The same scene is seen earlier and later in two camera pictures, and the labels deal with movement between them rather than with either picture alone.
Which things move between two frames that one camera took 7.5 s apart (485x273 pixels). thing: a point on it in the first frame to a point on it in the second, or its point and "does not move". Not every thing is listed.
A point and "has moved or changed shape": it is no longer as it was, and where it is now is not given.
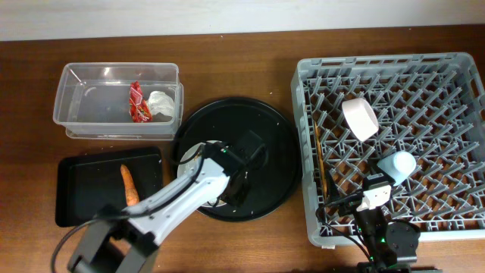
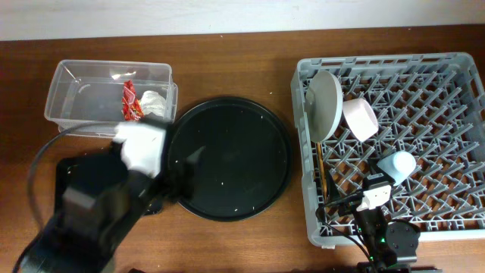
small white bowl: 361,117 does not move
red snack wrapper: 139,108 has moved or changed shape
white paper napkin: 159,101 has moved or changed shape
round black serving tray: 272,180 does not move
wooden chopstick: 320,158 does not move
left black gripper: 240,199 to 176,185
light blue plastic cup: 398,165 does not move
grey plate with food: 193,164 to 323,106
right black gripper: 350,203 does not move
